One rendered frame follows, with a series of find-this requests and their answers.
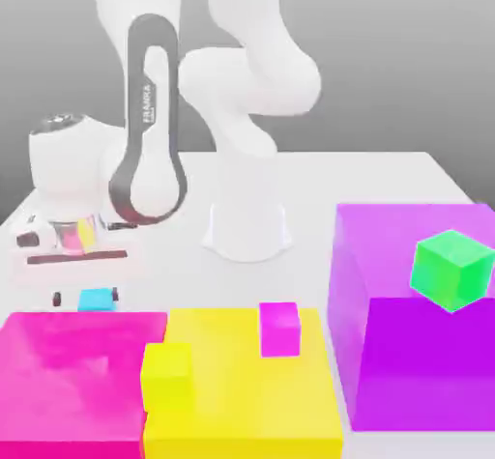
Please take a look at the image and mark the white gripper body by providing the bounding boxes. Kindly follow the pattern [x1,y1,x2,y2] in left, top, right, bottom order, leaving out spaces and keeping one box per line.
[23,246,131,277]

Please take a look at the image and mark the small cyan cube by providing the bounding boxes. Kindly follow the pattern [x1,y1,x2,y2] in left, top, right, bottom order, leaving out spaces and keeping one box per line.
[76,287,118,313]

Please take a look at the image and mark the small yellow cube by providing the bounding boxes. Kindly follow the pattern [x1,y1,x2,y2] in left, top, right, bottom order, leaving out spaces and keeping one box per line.
[139,341,193,415]

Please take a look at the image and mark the small magenta cube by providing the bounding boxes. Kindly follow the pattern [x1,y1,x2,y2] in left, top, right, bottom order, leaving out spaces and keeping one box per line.
[258,301,303,359]

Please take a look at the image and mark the small green cube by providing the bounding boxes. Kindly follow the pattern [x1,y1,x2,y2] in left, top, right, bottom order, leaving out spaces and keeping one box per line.
[409,228,495,314]

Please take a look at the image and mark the large pink box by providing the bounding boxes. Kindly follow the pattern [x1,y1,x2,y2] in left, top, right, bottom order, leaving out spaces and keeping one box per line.
[0,310,168,459]

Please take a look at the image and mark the large yellow box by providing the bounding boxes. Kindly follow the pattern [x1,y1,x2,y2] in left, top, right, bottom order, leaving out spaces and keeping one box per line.
[141,306,345,459]

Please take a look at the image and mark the large purple box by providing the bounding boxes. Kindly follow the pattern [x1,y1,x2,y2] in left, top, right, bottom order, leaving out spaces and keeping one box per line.
[326,202,495,433]

